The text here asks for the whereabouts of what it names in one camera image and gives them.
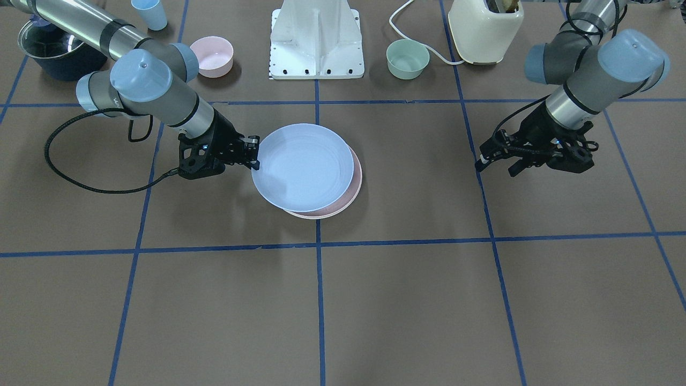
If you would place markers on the cream toaster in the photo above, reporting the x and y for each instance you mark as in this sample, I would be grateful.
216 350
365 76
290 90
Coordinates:
482 31

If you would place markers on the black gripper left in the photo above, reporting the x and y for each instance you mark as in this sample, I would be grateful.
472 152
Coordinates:
536 127

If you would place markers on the pink bowl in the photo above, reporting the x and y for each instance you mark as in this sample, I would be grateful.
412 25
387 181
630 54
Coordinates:
215 56

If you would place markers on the blue plate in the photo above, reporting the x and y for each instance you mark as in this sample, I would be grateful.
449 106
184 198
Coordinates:
303 167

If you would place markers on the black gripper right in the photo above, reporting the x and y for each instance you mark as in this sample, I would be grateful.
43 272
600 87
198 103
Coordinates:
223 134

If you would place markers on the dark blue pot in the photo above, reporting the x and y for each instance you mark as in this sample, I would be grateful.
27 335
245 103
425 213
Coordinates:
60 54

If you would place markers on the pink plate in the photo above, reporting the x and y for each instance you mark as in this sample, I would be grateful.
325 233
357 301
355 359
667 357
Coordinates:
344 201

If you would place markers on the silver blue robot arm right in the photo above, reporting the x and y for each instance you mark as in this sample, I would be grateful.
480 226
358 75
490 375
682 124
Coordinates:
149 78

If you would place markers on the blue cup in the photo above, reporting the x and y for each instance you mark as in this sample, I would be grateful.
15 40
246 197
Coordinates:
152 12

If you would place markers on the white camera stand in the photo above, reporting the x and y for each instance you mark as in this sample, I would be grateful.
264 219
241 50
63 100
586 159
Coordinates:
316 40

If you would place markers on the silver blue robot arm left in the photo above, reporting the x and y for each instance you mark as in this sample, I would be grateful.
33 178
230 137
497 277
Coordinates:
592 65

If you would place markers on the green bowl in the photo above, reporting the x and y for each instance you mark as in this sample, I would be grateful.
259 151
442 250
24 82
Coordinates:
406 59

